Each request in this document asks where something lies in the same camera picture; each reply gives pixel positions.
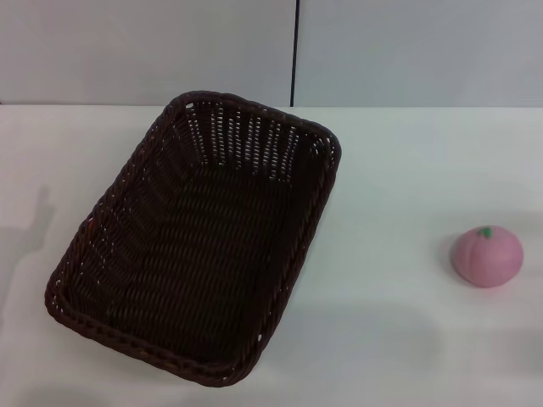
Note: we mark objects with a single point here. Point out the dark brown woven basket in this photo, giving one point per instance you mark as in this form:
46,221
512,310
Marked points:
199,254

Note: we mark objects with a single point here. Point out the pink toy peach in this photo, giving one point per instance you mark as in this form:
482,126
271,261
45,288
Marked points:
488,260

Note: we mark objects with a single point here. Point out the dark vertical wall strip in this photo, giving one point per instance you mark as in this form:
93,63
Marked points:
295,51

